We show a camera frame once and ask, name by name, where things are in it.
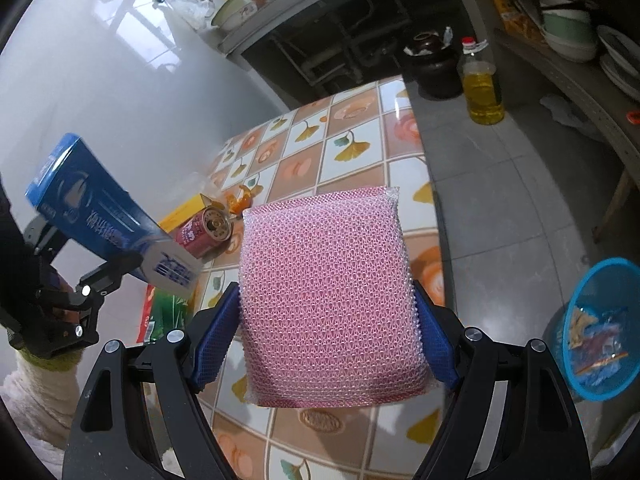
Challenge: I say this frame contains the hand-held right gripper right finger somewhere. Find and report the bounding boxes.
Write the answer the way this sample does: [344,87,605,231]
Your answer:
[412,296,593,480]

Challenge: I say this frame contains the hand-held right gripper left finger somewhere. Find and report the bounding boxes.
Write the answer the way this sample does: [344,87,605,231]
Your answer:
[62,282,241,480]

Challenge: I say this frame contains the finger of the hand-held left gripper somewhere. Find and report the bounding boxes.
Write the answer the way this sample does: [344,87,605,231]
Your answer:
[75,255,143,306]
[22,215,66,256]

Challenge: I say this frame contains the red snack bag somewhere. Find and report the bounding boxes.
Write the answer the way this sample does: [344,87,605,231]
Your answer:
[135,285,193,343]

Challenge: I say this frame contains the blue toothpaste box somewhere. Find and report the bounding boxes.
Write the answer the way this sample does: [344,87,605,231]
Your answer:
[25,132,203,303]

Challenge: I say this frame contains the yellow cardboard box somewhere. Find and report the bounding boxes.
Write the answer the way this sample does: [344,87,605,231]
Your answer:
[159,194,221,233]

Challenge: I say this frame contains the pink drink can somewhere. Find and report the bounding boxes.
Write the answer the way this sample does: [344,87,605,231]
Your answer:
[175,206,235,256]

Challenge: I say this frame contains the pink mesh sponge pack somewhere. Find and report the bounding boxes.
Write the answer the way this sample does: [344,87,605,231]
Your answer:
[239,186,435,408]

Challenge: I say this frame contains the orange peel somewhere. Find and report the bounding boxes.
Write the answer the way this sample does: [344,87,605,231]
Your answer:
[227,185,256,213]

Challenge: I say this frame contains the blue plastic mesh basket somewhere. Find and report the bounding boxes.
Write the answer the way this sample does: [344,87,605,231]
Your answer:
[562,257,640,402]

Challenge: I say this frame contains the patterned glossy tablecloth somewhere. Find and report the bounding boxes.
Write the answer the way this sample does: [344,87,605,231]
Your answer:
[135,75,453,480]

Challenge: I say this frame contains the cooking oil bottle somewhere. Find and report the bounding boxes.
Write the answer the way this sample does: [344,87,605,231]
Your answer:
[457,36,505,126]

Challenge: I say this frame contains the crumpled grey rag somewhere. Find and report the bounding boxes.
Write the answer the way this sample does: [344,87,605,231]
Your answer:
[539,94,601,136]

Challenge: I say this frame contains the white plastic bag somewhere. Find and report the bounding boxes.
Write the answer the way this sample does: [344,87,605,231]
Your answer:
[172,0,216,26]

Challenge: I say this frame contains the dark brown ceramic jar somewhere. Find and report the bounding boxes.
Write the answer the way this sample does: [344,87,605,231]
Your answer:
[404,31,463,100]

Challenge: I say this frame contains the perforated metal shelf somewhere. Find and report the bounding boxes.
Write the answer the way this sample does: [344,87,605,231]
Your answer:
[495,25,640,246]

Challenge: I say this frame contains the enamel basin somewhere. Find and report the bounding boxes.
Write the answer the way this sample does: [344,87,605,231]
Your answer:
[210,0,258,31]

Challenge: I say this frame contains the drain pipes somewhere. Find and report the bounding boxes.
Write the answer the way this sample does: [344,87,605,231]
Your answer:
[270,0,401,86]

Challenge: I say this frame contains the white bowl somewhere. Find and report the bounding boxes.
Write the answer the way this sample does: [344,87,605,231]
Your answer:
[545,35,599,63]

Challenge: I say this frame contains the orange snack packet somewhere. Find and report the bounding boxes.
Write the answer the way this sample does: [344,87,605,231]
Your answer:
[487,0,543,43]

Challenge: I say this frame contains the concrete kitchen counter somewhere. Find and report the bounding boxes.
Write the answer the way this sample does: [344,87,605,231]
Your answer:
[220,0,501,61]

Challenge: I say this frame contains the green bowl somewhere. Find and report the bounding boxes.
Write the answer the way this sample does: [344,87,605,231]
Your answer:
[542,10,599,46]

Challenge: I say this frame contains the white plates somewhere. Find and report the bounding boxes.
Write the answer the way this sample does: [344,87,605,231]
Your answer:
[597,25,640,96]

